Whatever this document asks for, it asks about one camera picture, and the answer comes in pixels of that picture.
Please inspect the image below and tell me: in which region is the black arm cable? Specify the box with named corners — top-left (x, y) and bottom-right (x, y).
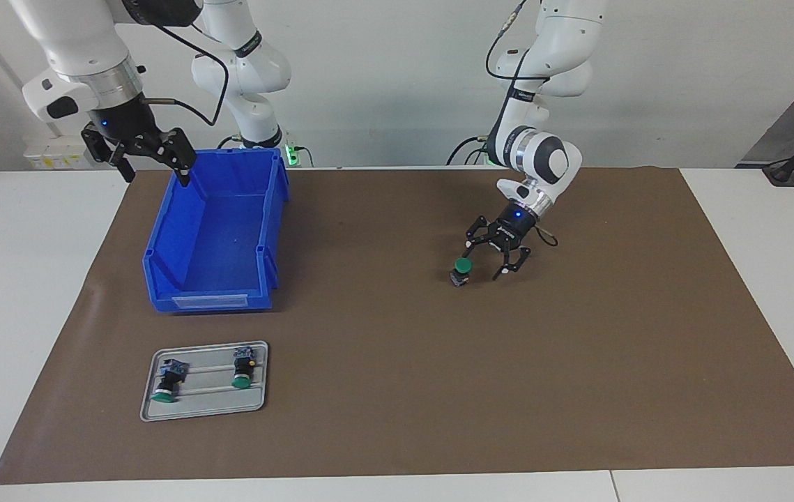
top-left (485, 0), bottom-right (559, 248)
top-left (143, 20), bottom-right (230, 126)

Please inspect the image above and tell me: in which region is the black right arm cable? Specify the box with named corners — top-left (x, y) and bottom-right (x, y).
top-left (143, 20), bottom-right (230, 126)

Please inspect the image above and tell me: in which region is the brown table mat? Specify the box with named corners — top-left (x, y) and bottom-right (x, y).
top-left (0, 166), bottom-right (794, 485)

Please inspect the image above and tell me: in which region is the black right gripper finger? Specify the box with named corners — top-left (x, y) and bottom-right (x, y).
top-left (142, 128), bottom-right (197, 188)
top-left (82, 124), bottom-right (136, 183)

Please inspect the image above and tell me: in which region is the white wall socket box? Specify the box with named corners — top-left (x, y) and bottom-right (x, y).
top-left (24, 136), bottom-right (89, 170)

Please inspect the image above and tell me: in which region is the black base cable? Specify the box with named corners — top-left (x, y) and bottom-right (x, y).
top-left (445, 135), bottom-right (494, 167)

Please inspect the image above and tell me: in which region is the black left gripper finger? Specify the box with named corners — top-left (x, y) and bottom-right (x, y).
top-left (493, 244), bottom-right (532, 282)
top-left (465, 216), bottom-right (503, 263)

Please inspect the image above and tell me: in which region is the grey metal tray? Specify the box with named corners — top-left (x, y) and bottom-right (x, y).
top-left (139, 340), bottom-right (270, 423)

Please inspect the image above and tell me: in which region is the blue plastic storage bin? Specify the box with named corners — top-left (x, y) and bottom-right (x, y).
top-left (142, 148), bottom-right (291, 314)

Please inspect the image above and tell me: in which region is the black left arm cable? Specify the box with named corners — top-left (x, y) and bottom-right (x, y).
top-left (485, 0), bottom-right (559, 248)

